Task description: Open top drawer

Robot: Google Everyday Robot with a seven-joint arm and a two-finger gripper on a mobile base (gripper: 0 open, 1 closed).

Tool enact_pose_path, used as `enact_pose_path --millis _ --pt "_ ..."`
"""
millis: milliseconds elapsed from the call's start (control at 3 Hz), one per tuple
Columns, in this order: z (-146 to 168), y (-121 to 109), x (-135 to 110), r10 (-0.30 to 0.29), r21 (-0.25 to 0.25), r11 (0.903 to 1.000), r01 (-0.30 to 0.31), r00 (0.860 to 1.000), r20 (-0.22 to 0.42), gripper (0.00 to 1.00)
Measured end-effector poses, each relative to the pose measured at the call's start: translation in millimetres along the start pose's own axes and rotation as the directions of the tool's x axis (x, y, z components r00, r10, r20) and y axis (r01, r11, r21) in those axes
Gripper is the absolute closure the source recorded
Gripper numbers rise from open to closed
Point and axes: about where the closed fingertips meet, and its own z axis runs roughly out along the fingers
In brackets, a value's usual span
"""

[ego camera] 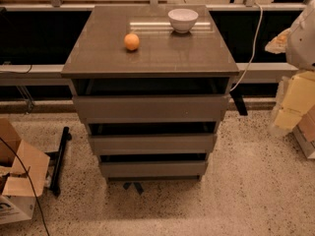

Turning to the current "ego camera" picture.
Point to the grey top drawer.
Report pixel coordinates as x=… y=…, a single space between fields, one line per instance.
x=146 y=109

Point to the black metal stand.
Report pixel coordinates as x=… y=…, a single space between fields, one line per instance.
x=56 y=158

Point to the orange fruit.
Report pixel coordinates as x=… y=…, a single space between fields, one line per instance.
x=131 y=41

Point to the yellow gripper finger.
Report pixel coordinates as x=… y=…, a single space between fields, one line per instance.
x=278 y=44

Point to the white ceramic bowl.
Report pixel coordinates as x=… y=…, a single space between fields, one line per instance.
x=182 y=20

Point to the grey bottom drawer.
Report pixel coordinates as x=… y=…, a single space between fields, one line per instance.
x=153 y=169

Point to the grey drawer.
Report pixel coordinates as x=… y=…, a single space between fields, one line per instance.
x=200 y=143
x=146 y=109
x=153 y=169

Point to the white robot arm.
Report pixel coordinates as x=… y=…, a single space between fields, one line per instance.
x=295 y=95

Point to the grey drawer cabinet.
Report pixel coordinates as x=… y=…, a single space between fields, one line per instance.
x=166 y=63

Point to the black bracket under rail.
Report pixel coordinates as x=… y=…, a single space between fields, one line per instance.
x=239 y=102

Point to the open cardboard box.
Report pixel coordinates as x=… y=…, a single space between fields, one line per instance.
x=23 y=174

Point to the grey middle drawer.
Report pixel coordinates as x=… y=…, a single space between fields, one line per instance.
x=200 y=143

